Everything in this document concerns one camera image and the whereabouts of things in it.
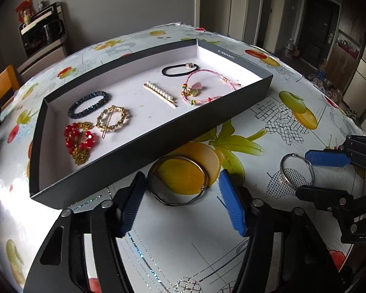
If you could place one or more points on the wooden shoe cabinet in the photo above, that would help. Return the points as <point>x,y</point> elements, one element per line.
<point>341,61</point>

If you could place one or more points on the clear plastic bottle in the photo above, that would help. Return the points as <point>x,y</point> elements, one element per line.
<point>289,48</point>

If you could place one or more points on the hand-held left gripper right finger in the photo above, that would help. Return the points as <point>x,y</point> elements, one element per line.
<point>231,204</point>

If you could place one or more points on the grey cabinet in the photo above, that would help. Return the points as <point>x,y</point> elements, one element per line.
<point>42,64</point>

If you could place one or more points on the dark entrance door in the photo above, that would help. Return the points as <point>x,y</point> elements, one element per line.
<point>320,21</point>

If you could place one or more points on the shelf with appliances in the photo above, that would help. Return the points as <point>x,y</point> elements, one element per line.
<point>48,33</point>

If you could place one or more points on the thin metal bangle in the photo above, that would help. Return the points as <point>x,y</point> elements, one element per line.
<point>281,168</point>

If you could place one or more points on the pile of light slippers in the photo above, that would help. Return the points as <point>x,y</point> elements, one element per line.
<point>323,85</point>

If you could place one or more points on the orange wooden chair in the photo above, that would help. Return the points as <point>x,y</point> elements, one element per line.
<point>6,79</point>

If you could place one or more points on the round gold hair clip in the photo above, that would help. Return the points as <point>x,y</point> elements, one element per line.
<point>125,118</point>

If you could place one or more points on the white door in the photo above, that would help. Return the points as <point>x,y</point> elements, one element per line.
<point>247,12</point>

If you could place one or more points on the beige tall cabinet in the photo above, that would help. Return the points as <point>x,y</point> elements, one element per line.
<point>364,76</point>

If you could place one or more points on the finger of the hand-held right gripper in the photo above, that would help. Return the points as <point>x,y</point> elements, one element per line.
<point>320,194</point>
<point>326,158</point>

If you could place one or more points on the shallow black cardboard box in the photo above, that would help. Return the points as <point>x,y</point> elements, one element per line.
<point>134,76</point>

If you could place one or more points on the pearl hair clip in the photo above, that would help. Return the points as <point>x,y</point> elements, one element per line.
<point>158,92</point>

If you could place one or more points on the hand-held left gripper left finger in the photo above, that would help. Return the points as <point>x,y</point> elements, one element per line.
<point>131,210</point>

